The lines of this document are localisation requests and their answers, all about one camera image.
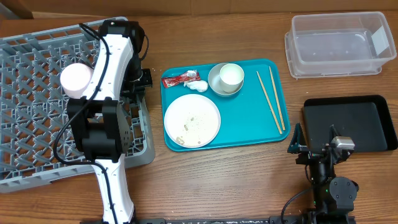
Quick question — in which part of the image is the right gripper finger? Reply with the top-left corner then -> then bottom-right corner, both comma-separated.
287,123 -> 308,154
329,124 -> 340,146

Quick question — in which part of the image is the small pink-white bowl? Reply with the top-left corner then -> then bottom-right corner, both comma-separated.
60,63 -> 93,99

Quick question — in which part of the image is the grey bowl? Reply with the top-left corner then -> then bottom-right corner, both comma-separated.
208,63 -> 244,97

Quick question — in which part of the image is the white cup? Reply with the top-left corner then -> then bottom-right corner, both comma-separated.
220,63 -> 244,93

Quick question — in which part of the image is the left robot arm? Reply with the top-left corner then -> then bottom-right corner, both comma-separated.
60,20 -> 152,223

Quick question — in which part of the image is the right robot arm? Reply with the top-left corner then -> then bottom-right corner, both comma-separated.
280,123 -> 359,224

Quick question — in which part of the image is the black plastic tray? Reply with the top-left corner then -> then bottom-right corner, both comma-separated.
302,95 -> 397,153

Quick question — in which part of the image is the teal plastic tray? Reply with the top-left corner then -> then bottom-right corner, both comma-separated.
160,58 -> 291,152

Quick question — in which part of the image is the red snack wrapper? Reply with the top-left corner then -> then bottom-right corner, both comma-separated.
161,70 -> 201,88

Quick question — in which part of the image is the left wooden chopstick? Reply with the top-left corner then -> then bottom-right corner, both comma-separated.
256,71 -> 282,134

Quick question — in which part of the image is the crumpled white tissue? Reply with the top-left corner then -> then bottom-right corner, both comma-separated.
183,80 -> 208,93

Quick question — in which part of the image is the large white dirty plate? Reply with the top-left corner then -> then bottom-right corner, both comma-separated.
164,94 -> 221,149

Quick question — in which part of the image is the clear plastic bin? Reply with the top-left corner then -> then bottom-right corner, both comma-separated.
284,12 -> 397,78

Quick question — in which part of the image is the grey plastic dish rack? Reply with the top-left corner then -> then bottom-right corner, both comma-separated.
0,16 -> 156,194

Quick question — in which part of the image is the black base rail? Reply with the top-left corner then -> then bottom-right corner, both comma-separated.
80,215 -> 356,224

